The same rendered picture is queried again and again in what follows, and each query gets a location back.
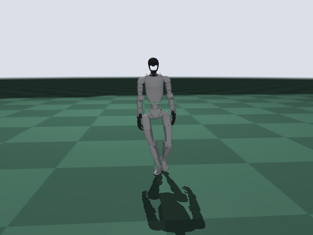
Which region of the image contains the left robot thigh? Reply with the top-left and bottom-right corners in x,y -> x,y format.
161,111 -> 172,148

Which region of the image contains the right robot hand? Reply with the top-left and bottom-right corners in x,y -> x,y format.
137,114 -> 143,130

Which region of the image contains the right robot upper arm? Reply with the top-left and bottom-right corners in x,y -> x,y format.
137,77 -> 145,101

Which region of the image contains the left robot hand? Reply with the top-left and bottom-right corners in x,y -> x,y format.
171,111 -> 176,125

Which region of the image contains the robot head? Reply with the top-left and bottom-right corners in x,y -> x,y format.
148,58 -> 159,76

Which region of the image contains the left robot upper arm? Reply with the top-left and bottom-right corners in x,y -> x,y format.
163,76 -> 173,99

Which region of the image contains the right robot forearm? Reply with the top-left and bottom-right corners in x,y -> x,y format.
136,96 -> 143,116

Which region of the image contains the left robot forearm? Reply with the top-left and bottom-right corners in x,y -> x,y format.
168,98 -> 176,113

